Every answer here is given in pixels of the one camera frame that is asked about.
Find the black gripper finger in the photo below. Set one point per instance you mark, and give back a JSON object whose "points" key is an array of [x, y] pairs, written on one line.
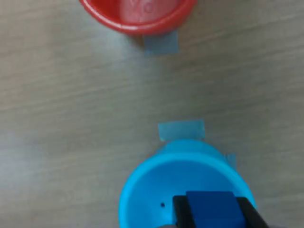
{"points": [[250, 216], [184, 213]]}

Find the blue cube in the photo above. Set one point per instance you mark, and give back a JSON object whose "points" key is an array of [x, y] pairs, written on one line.
{"points": [[213, 209]]}

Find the blue plastic bin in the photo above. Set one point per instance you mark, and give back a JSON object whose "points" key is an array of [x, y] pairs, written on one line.
{"points": [[147, 190]]}

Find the red plastic bin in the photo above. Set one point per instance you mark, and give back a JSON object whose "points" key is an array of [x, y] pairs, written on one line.
{"points": [[99, 9]]}

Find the blue tape piece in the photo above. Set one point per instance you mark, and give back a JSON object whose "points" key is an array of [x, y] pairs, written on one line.
{"points": [[161, 44], [180, 130]]}

